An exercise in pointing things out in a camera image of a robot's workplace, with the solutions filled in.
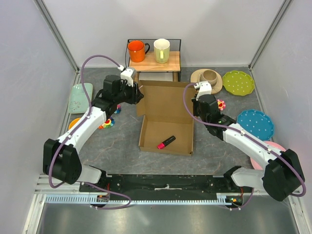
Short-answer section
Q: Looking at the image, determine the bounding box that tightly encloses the green dotted plate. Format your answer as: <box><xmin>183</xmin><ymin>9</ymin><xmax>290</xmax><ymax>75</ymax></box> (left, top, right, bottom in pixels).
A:
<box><xmin>222</xmin><ymin>70</ymin><xmax>255</xmax><ymax>96</ymax></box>

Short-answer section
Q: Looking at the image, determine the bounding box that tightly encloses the beige ceramic cup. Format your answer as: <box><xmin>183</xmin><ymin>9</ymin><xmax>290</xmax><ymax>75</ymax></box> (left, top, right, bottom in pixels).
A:
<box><xmin>200</xmin><ymin>70</ymin><xmax>217</xmax><ymax>86</ymax></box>

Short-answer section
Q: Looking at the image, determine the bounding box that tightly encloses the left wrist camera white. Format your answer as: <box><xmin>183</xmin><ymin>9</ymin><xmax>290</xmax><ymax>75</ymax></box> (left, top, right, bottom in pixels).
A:
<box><xmin>118</xmin><ymin>65</ymin><xmax>137</xmax><ymax>87</ymax></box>

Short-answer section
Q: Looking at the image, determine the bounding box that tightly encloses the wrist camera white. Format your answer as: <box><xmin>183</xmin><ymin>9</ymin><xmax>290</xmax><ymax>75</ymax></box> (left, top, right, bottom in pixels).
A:
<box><xmin>118</xmin><ymin>65</ymin><xmax>137</xmax><ymax>87</ymax></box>
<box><xmin>194</xmin><ymin>81</ymin><xmax>212</xmax><ymax>101</ymax></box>

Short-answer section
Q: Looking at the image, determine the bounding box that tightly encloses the pink flower toy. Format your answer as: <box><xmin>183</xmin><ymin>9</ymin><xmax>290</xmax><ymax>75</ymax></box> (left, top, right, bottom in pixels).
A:
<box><xmin>217</xmin><ymin>99</ymin><xmax>226</xmax><ymax>111</ymax></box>

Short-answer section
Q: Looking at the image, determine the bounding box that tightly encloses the white cable duct rail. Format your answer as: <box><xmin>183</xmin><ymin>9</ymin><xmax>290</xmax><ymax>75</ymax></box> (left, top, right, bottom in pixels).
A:
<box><xmin>45</xmin><ymin>194</ymin><xmax>232</xmax><ymax>206</ymax></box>

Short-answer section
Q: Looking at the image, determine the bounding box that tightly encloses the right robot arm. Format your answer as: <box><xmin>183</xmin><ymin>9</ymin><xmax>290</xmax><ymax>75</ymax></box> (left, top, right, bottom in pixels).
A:
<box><xmin>192</xmin><ymin>94</ymin><xmax>307</xmax><ymax>201</ymax></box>

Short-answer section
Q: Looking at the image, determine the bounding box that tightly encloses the blue dotted plate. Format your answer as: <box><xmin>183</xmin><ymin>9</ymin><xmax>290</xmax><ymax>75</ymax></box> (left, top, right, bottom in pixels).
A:
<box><xmin>237</xmin><ymin>109</ymin><xmax>274</xmax><ymax>141</ymax></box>

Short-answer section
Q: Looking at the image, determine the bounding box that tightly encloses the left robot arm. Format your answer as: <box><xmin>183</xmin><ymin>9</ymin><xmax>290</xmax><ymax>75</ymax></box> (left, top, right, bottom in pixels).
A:
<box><xmin>43</xmin><ymin>75</ymin><xmax>144</xmax><ymax>192</ymax></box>

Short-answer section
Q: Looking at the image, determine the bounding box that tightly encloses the light green mug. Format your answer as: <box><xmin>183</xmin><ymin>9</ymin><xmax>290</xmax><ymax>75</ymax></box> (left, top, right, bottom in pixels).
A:
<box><xmin>154</xmin><ymin>39</ymin><xmax>170</xmax><ymax>64</ymax></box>

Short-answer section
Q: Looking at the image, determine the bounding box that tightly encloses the brown cardboard paper box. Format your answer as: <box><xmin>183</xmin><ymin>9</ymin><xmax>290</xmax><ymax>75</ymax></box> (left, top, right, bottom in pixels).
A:
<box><xmin>136</xmin><ymin>80</ymin><xmax>196</xmax><ymax>156</ymax></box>

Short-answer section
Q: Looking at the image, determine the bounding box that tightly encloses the beige saucer plate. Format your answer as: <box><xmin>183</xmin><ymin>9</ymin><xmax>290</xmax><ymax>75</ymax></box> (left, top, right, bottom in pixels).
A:
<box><xmin>191</xmin><ymin>69</ymin><xmax>223</xmax><ymax>95</ymax></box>

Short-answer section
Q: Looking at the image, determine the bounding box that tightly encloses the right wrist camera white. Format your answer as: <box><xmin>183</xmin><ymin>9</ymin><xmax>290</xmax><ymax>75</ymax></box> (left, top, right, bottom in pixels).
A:
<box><xmin>194</xmin><ymin>81</ymin><xmax>212</xmax><ymax>101</ymax></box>

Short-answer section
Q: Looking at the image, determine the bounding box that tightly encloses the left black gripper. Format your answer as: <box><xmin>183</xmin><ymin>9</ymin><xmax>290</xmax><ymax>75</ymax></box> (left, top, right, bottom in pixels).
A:
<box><xmin>115</xmin><ymin>79</ymin><xmax>144</xmax><ymax>105</ymax></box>

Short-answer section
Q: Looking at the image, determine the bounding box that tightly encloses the red rainbow flower toy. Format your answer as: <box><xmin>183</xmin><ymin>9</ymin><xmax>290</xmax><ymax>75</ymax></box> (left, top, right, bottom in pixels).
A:
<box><xmin>98</xmin><ymin>117</ymin><xmax>115</xmax><ymax>129</ymax></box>

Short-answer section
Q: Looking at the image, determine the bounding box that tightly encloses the black wire shelf rack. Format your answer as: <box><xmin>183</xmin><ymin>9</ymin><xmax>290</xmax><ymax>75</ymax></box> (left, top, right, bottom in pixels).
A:
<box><xmin>126</xmin><ymin>39</ymin><xmax>181</xmax><ymax>81</ymax></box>

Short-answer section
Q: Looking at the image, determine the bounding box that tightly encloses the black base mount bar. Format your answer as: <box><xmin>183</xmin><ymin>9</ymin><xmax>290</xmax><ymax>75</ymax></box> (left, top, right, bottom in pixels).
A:
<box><xmin>79</xmin><ymin>173</ymin><xmax>244</xmax><ymax>202</ymax></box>

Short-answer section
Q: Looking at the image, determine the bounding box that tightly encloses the pink marker pen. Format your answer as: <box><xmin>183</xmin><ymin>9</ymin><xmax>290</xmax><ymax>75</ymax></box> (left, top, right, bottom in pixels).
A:
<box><xmin>157</xmin><ymin>136</ymin><xmax>176</xmax><ymax>150</ymax></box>

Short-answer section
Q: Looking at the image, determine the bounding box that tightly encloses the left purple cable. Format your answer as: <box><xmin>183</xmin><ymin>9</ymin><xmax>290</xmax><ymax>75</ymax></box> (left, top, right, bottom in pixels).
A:
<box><xmin>48</xmin><ymin>55</ymin><xmax>122</xmax><ymax>189</ymax></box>

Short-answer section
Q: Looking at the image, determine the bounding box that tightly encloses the orange bowl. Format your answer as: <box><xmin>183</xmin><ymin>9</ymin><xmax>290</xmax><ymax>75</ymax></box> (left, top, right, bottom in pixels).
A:
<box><xmin>68</xmin><ymin>117</ymin><xmax>80</xmax><ymax>130</ymax></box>

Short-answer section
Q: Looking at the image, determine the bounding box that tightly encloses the pink plate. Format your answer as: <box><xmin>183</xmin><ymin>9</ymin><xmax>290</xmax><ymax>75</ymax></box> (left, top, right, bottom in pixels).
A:
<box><xmin>250</xmin><ymin>141</ymin><xmax>286</xmax><ymax>170</ymax></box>

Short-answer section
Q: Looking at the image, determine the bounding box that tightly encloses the orange mug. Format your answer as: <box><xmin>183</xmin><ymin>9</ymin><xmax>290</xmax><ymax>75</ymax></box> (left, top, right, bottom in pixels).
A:
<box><xmin>127</xmin><ymin>40</ymin><xmax>150</xmax><ymax>62</ymax></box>

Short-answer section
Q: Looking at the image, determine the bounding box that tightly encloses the white square plate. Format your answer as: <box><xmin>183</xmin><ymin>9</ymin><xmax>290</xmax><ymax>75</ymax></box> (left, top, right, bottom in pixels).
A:
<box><xmin>138</xmin><ymin>72</ymin><xmax>173</xmax><ymax>81</ymax></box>

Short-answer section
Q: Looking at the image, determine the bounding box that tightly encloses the mint green tray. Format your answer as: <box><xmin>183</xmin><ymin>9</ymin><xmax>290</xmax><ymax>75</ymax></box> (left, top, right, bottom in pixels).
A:
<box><xmin>68</xmin><ymin>83</ymin><xmax>89</xmax><ymax>114</ymax></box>

